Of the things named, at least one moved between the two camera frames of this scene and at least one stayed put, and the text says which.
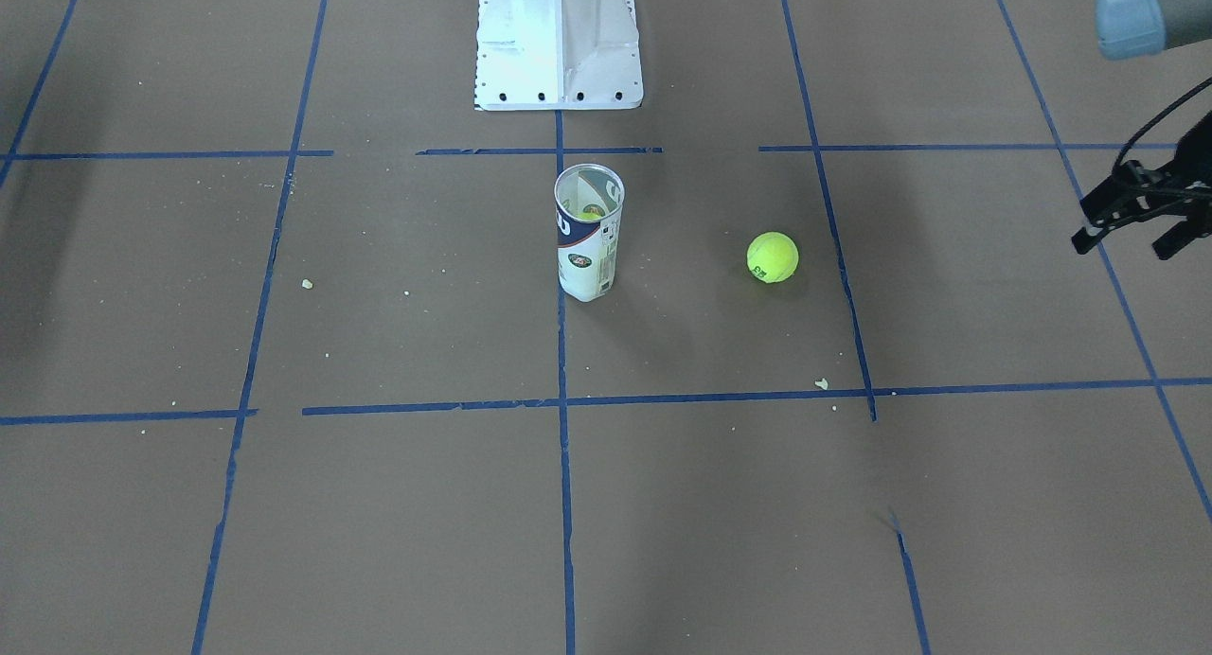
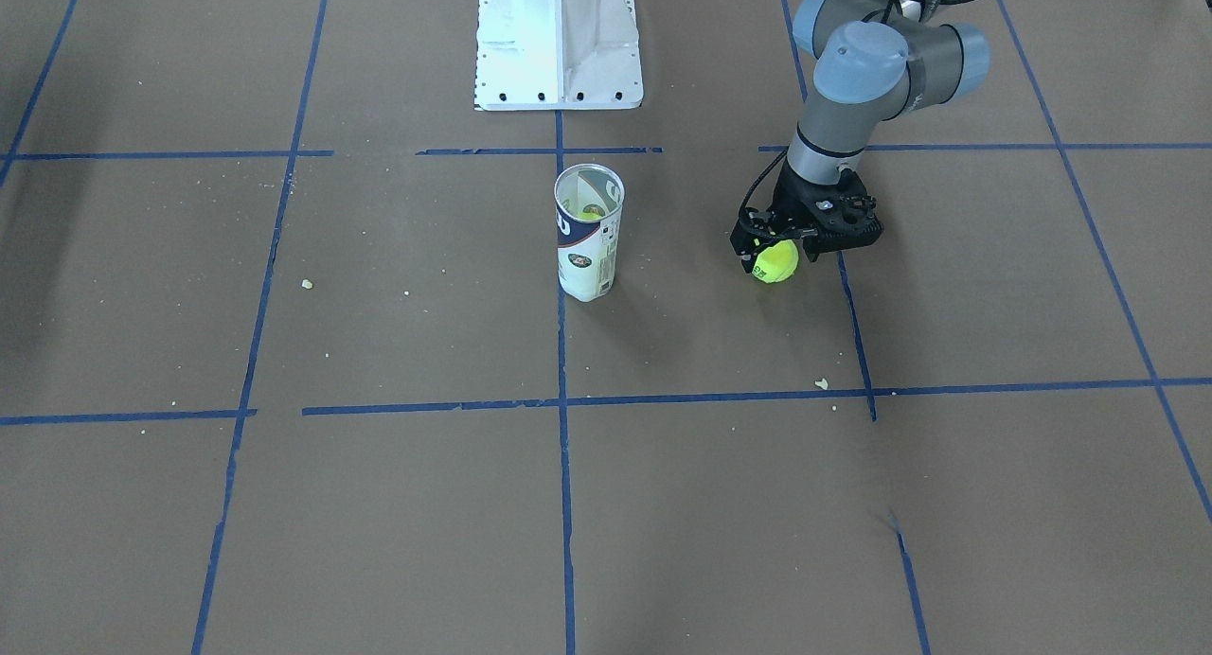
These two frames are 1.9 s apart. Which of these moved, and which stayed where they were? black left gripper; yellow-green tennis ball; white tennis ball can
Moved: black left gripper
Stayed: white tennis ball can; yellow-green tennis ball
